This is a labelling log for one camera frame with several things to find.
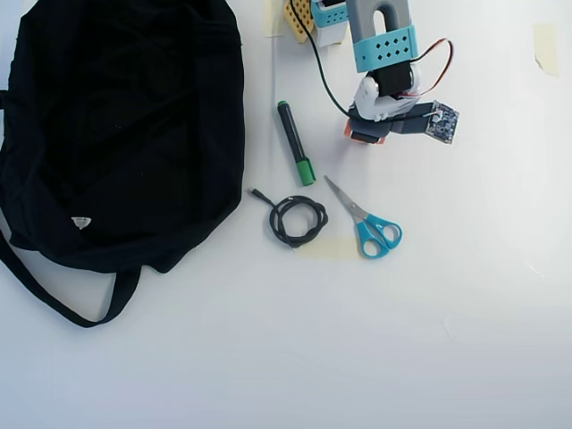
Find yellow perforated block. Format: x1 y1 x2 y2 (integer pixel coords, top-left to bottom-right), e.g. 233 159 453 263
283 0 320 45

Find black camera cable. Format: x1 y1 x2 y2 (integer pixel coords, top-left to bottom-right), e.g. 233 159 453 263
289 0 430 122

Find narrow masking tape strip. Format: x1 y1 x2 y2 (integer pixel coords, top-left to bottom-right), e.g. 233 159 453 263
264 0 286 38

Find torn masking tape piece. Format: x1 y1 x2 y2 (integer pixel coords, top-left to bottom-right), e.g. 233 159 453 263
533 24 560 78

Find red white servo wire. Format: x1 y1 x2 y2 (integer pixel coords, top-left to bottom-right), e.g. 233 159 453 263
401 38 454 97

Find coiled black cable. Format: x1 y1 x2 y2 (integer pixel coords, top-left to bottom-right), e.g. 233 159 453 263
248 187 331 249

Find camera circuit board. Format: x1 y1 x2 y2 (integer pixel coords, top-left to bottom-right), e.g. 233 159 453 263
423 99 461 146

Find black fabric bag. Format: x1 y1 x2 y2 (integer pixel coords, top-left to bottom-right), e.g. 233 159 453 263
0 0 246 330

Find blue grey gripper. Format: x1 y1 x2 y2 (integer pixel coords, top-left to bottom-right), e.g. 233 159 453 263
342 101 437 147

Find wide masking tape strip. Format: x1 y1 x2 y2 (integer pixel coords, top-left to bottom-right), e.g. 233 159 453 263
293 238 361 260

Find scissors with teal handles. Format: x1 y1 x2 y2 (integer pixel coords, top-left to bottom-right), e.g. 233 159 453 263
324 175 403 259

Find teal white robot base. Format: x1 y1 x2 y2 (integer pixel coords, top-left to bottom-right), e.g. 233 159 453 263
310 0 353 48

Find black marker with green cap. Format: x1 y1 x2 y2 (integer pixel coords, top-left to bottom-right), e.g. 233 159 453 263
275 100 317 188

